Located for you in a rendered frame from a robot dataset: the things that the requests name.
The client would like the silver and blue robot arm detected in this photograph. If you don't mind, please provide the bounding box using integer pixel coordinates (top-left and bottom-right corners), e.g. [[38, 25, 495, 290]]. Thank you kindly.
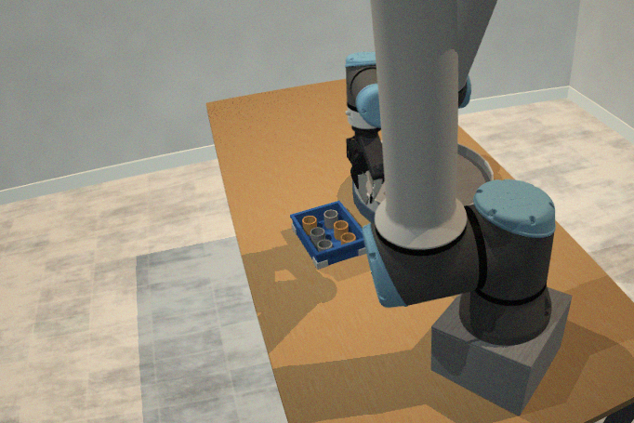
[[345, 0, 556, 346]]

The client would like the bronze bushing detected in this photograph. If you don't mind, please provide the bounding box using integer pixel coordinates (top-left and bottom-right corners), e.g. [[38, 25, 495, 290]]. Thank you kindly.
[[334, 220, 349, 241], [341, 232, 356, 245], [302, 216, 317, 235]]

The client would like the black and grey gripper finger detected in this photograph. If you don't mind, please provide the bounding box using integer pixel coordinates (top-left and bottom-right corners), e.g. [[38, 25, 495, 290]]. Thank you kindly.
[[368, 172, 384, 204], [350, 163, 368, 205]]

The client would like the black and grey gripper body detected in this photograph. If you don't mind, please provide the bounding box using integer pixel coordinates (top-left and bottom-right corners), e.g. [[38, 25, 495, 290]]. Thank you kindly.
[[346, 126, 381, 173]]

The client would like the grey metal bushing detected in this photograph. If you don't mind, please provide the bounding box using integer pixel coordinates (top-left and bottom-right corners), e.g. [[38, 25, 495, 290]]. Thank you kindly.
[[324, 210, 338, 229], [317, 239, 333, 252], [310, 227, 325, 247]]

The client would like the blue crate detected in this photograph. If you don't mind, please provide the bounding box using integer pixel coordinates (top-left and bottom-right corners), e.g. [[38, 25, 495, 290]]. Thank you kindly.
[[290, 201, 366, 270]]

